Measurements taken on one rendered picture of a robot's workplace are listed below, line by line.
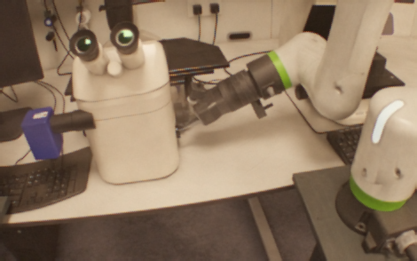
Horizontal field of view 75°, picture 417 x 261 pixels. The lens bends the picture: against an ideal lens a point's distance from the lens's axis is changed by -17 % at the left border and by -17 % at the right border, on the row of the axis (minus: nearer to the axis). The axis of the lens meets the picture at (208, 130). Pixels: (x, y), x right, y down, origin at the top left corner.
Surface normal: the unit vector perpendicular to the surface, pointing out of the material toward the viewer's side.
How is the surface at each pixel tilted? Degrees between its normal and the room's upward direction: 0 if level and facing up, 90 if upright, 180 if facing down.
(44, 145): 90
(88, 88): 50
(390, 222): 0
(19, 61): 86
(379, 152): 90
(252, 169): 0
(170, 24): 90
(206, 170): 0
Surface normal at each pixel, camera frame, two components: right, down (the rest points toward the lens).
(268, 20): 0.18, 0.58
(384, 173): -0.65, 0.48
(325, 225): -0.04, -0.80
